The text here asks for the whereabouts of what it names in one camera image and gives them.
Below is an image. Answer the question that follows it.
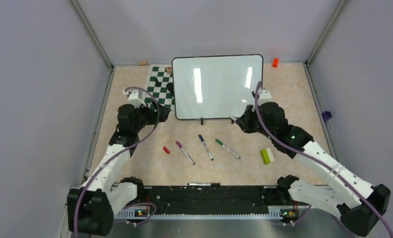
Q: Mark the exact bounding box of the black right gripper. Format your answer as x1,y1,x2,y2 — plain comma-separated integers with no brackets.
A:
237,104,275,140

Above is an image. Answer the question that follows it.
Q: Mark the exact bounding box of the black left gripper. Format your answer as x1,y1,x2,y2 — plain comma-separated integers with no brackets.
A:
132,98,170,132

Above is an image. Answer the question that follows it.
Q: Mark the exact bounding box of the red marker cap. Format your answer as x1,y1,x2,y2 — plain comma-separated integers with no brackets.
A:
163,146,170,154

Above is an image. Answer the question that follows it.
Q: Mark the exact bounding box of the white whiteboard black frame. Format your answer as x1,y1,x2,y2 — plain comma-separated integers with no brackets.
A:
171,54,263,120

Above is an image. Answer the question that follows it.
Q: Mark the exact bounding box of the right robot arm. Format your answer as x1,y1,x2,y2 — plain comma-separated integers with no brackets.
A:
235,102,393,238

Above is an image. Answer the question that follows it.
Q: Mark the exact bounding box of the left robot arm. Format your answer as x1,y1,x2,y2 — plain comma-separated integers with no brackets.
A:
67,102,171,236

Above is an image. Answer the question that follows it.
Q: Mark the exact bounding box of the black sparkly microphone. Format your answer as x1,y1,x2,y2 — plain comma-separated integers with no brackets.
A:
153,77,174,99

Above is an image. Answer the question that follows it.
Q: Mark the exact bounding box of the green capped marker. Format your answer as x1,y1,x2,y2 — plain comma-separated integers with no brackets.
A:
215,139,241,159

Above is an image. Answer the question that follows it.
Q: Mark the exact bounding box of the pink capped marker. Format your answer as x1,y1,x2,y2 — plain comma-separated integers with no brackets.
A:
176,141,196,165

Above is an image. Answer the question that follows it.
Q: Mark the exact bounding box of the green white chess mat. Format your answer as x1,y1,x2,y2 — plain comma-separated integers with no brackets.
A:
144,64,175,112

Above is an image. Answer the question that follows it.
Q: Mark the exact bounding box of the blue capped marker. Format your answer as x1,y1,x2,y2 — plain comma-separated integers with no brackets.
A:
198,134,214,161

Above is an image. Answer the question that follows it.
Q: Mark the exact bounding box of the green lego brick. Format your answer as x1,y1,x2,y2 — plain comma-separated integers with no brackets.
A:
261,148,275,165

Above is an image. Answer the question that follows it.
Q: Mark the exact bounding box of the orange block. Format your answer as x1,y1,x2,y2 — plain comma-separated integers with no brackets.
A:
272,58,279,68

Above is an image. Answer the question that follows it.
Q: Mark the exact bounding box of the purple block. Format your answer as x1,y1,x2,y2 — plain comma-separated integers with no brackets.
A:
322,111,332,121

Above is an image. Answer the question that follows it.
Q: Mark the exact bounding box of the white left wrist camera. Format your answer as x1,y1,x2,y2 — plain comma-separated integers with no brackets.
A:
123,89,147,108

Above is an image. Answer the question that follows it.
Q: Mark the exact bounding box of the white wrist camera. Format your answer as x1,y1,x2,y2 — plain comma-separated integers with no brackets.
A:
256,88,272,107
123,89,147,108

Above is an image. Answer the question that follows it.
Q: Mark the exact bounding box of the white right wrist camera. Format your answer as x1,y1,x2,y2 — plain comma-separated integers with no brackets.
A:
256,88,272,107

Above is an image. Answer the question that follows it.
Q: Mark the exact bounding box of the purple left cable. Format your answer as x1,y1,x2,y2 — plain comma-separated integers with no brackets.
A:
73,86,161,238

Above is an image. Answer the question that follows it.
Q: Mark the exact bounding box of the marker on base rail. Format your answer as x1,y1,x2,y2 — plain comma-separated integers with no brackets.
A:
187,182,221,186

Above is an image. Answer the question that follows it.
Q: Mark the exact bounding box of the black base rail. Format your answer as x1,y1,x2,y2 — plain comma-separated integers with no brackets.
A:
112,177,310,223

